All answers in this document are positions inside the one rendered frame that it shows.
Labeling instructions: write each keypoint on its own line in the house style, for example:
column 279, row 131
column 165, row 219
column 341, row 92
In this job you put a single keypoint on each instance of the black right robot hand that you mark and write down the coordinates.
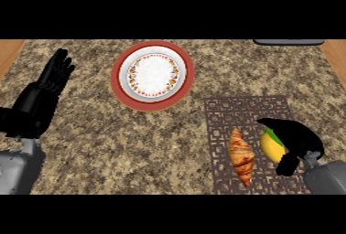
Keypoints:
column 298, row 134

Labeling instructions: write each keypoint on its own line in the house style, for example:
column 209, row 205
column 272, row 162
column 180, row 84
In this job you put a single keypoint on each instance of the golden brown croissant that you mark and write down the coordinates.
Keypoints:
column 242, row 157

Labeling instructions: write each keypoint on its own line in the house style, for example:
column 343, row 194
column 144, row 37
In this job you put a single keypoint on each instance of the yellow lemon with green leaf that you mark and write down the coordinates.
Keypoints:
column 272, row 147

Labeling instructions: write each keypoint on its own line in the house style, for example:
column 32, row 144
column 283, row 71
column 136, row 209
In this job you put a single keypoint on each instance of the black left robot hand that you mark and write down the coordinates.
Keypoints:
column 35, row 100

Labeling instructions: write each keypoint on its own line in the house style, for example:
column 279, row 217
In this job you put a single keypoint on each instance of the dark grey flat appliance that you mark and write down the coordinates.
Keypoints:
column 289, row 42

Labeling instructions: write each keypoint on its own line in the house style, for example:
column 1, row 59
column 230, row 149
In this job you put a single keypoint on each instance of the brown patterned placemat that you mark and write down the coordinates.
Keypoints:
column 252, row 143

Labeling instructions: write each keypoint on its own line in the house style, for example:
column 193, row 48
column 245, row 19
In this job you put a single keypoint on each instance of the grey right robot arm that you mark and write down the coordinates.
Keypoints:
column 328, row 175

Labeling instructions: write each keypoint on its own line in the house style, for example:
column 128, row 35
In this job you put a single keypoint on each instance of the red rimmed white plate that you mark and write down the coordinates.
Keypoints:
column 153, row 75

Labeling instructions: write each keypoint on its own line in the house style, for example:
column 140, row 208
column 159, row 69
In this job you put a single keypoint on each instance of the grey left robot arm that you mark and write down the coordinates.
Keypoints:
column 16, row 170

